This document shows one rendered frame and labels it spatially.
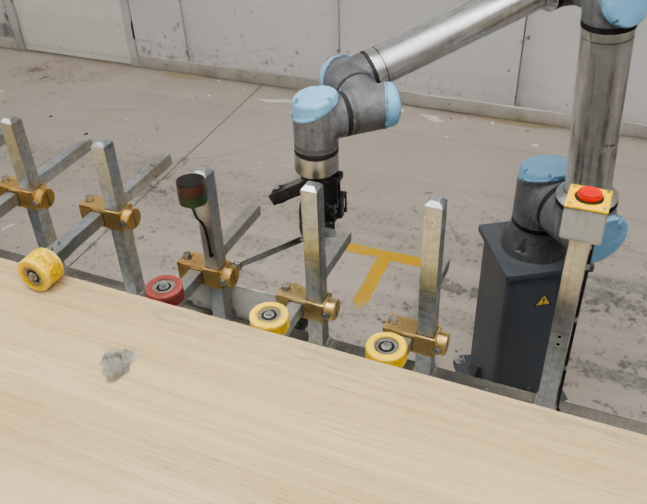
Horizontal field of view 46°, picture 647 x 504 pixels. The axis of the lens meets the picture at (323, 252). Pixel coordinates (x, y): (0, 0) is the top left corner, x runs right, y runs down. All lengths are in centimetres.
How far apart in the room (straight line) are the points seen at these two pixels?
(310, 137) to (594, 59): 66
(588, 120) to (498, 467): 88
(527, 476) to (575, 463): 9
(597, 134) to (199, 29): 328
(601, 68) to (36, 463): 136
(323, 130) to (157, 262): 188
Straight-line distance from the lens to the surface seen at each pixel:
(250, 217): 191
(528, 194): 211
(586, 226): 133
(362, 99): 151
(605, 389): 275
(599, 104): 182
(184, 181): 157
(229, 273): 172
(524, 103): 424
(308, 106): 146
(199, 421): 137
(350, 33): 435
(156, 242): 338
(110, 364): 148
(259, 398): 139
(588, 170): 191
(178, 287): 164
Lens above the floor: 192
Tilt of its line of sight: 37 degrees down
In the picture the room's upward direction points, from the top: 2 degrees counter-clockwise
